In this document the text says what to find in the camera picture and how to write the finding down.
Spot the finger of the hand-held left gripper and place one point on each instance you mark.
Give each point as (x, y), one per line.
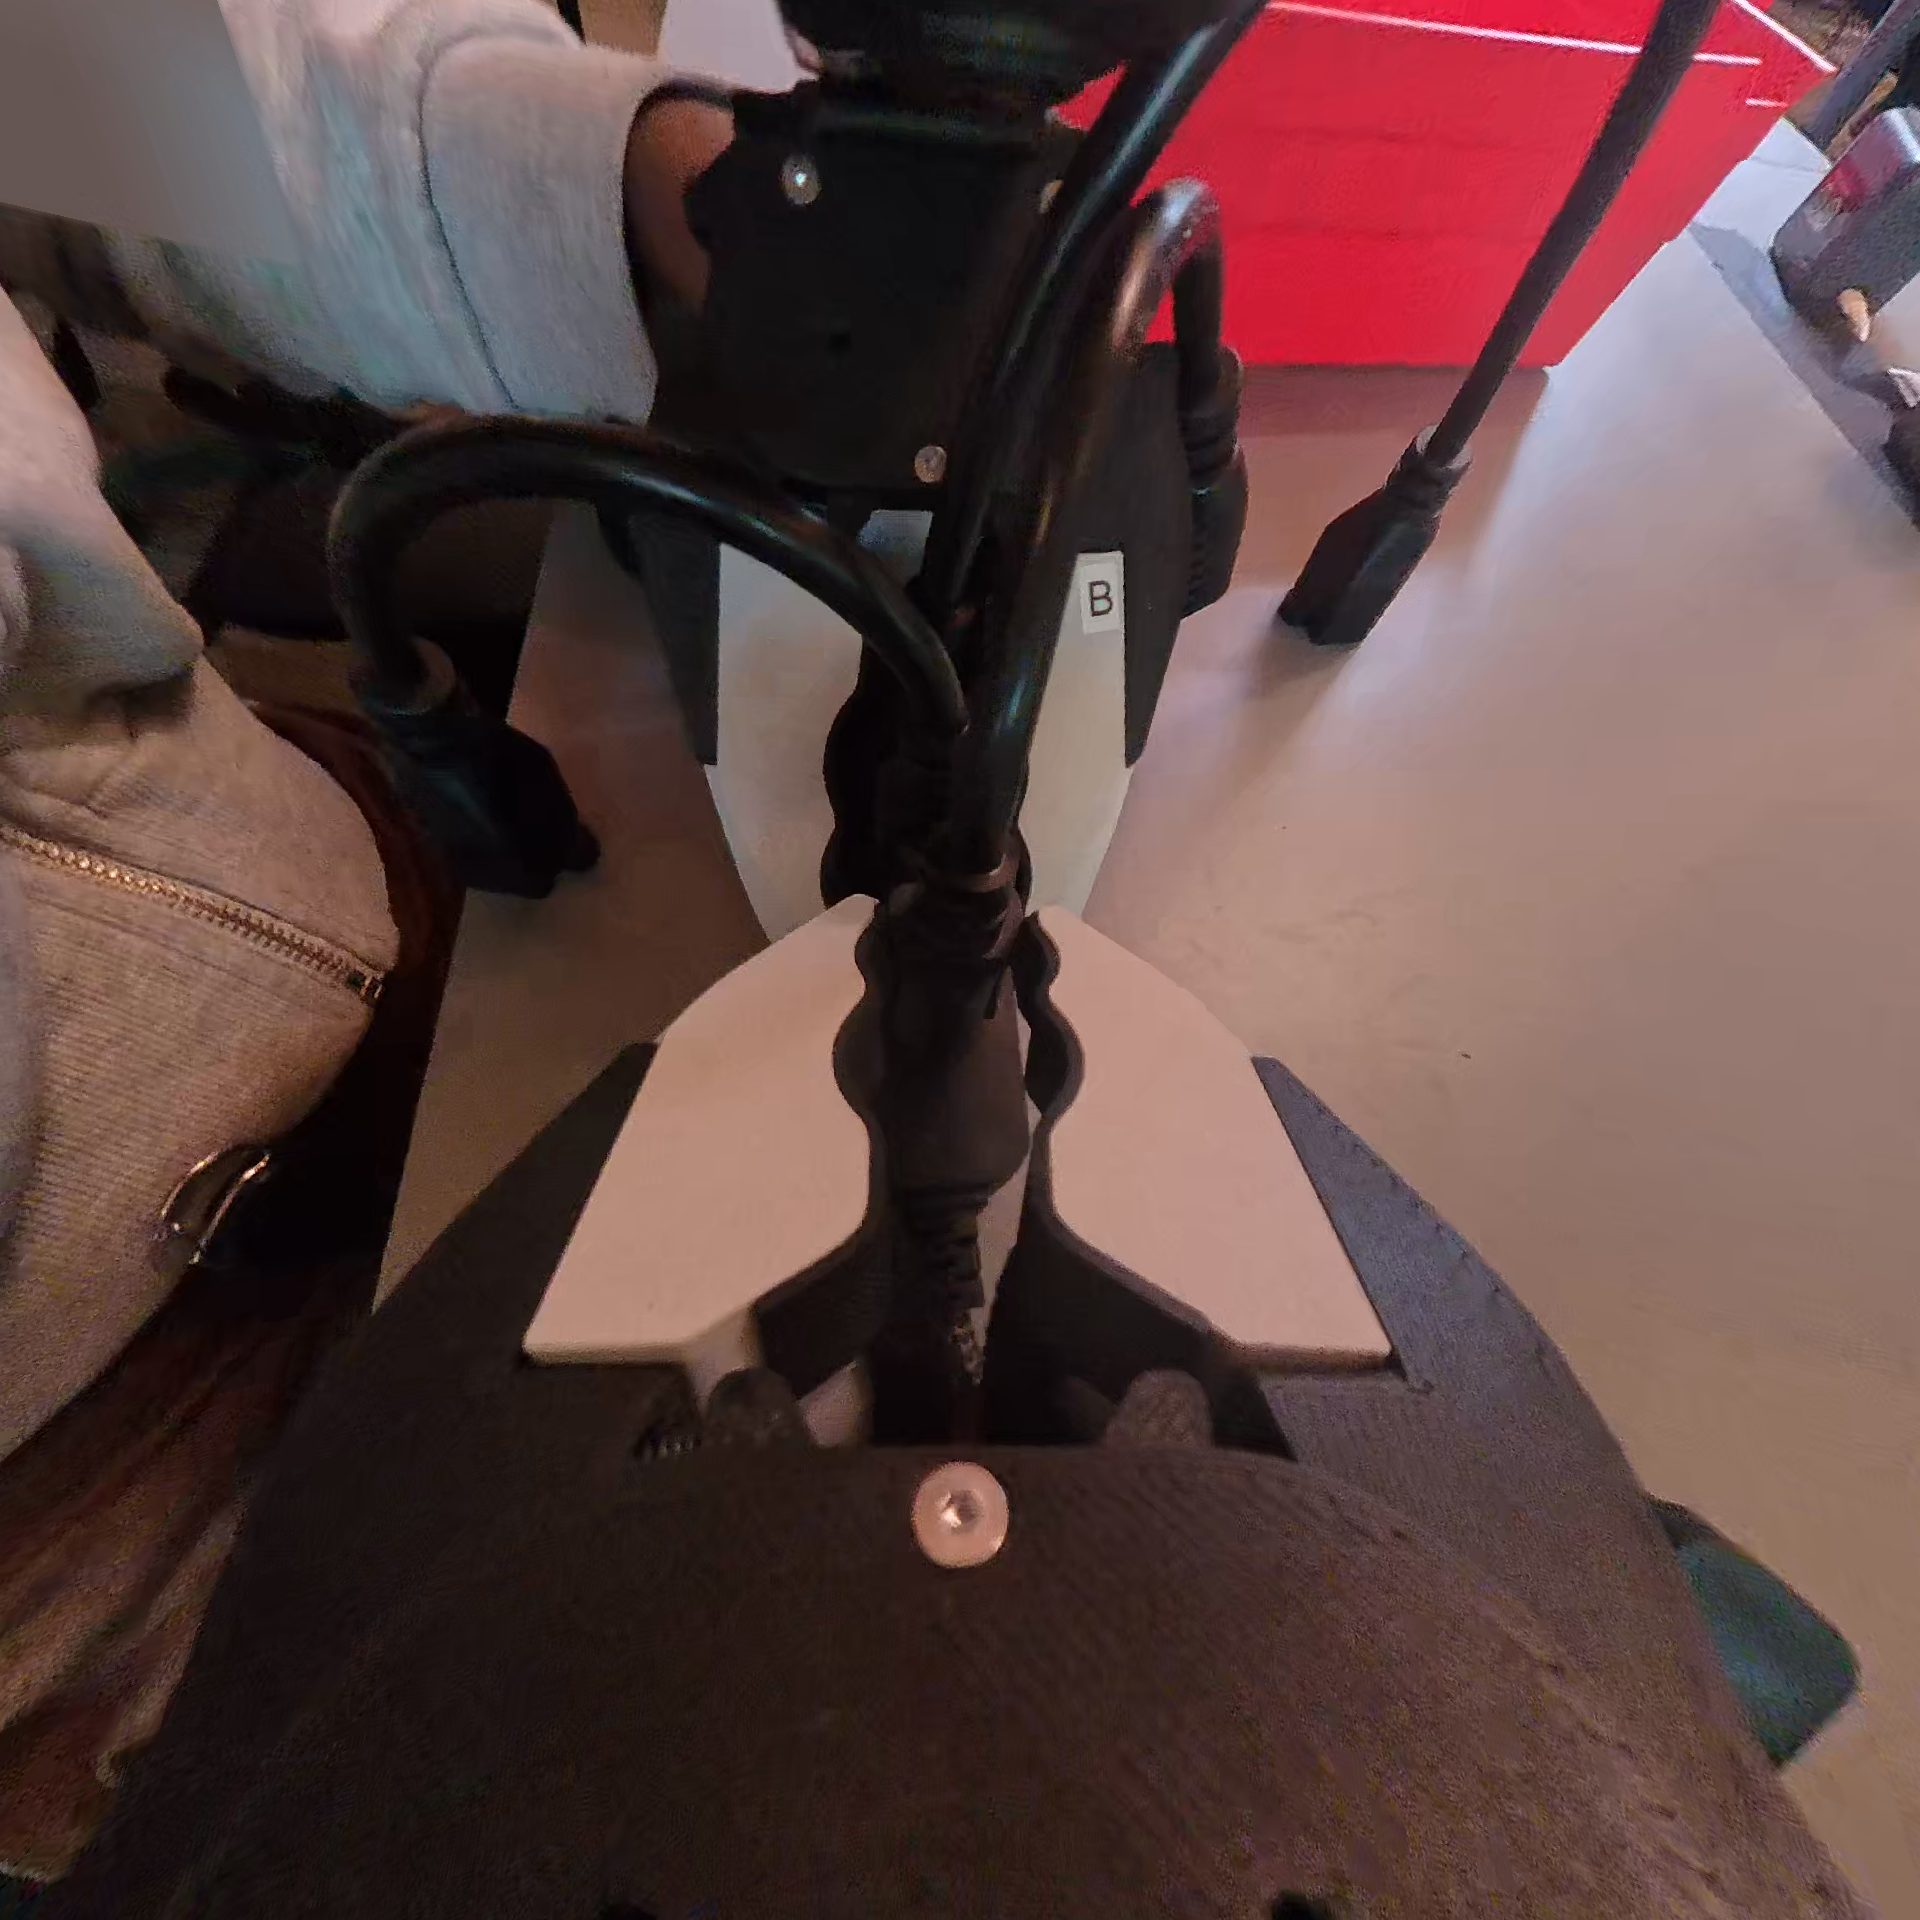
(774, 706)
(1088, 706)

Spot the person's left forearm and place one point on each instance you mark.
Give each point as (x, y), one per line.
(448, 194)

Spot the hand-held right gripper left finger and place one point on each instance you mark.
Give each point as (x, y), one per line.
(706, 1139)

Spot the red box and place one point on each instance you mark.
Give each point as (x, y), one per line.
(1394, 194)

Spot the grey metal device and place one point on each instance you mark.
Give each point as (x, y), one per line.
(1853, 226)

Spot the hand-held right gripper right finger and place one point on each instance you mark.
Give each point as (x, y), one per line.
(1202, 1169)

